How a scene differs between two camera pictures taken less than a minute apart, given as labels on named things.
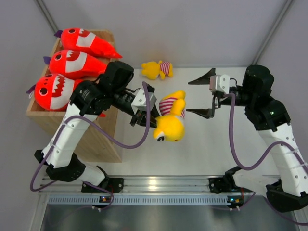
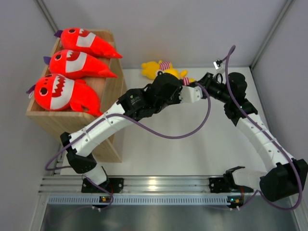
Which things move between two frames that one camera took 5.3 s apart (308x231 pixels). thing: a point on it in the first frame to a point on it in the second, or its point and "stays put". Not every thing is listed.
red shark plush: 53,91 stays put
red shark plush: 74,64 stays put
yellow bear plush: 153,70 stays put
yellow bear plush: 170,125 to 181,75
